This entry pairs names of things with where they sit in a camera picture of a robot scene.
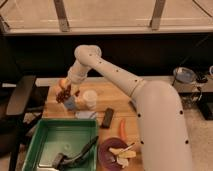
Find black rectangular block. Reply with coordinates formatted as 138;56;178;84
101;108;114;128

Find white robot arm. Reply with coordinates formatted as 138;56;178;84
68;45;193;171

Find orange carrot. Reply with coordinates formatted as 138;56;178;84
119;119;127;141

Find food pieces in bowl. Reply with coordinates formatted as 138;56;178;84
109;144;136;168

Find blue cloth piece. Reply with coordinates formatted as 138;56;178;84
63;96;76;110

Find orange peach fruit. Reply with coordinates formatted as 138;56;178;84
59;78;67;89

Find grey chair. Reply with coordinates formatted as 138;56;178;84
0;76;36;171

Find purple bowl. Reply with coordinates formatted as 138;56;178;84
98;137;129;171

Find green plastic bin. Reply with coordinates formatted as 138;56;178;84
22;119;98;171

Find metal pot with lid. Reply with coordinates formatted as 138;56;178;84
172;67;196;92

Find black dish brush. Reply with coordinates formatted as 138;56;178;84
52;136;98;170

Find wooden cutting board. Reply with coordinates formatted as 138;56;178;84
43;82;143;171

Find light blue sponge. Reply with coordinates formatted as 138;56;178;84
75;111;97;119

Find white lidded cup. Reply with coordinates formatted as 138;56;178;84
82;90;98;109

